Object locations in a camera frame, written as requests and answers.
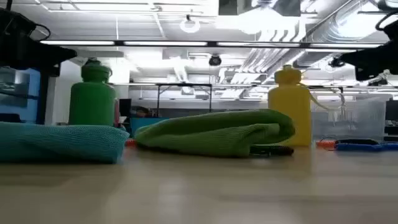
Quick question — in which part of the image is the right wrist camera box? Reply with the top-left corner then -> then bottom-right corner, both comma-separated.
383,21 -> 398,41

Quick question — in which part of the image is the teal microfibre towel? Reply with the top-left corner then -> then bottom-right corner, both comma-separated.
0,121 -> 131,164

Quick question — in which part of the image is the black ceiling dome camera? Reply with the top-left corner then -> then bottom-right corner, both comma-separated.
208,55 -> 223,67
328,57 -> 346,69

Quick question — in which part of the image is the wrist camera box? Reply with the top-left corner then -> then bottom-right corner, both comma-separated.
383,21 -> 398,41
0,7 -> 37,32

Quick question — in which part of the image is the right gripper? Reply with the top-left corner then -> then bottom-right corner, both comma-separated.
340,39 -> 398,82

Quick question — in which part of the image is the white ring ceiling light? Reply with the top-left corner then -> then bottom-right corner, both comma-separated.
179,17 -> 201,34

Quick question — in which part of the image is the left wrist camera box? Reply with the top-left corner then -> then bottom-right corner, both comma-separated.
0,7 -> 37,32

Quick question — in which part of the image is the magenta sports bottle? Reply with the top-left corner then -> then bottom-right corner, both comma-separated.
114,98 -> 121,127

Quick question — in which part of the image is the blue plastic bin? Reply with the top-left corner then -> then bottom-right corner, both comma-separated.
129,117 -> 170,138

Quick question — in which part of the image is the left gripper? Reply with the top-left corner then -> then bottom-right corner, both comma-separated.
0,30 -> 78,77

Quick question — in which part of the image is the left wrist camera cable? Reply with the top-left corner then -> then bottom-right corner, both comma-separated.
30,22 -> 52,42

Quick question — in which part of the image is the green sports bottle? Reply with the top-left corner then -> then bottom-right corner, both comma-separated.
68,58 -> 118,127

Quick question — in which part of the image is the clear plastic bin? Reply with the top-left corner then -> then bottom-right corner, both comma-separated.
310,95 -> 393,142

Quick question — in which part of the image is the long ceiling light strip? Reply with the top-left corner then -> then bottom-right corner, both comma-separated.
39,39 -> 386,49

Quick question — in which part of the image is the blue glass window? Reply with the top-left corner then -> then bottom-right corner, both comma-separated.
0,67 -> 42,124

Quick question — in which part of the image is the person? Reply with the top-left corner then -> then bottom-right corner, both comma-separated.
131,106 -> 152,119

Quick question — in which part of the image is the black computer monitor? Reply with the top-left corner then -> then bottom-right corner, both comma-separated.
119,98 -> 132,118

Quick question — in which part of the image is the black spiral wrist coil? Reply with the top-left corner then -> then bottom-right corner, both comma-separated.
338,138 -> 379,146
249,145 -> 295,157

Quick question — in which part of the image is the green microfibre towel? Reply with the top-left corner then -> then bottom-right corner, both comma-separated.
134,109 -> 297,158

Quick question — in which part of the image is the yellow sports bottle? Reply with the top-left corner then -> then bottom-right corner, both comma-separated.
267,64 -> 346,147

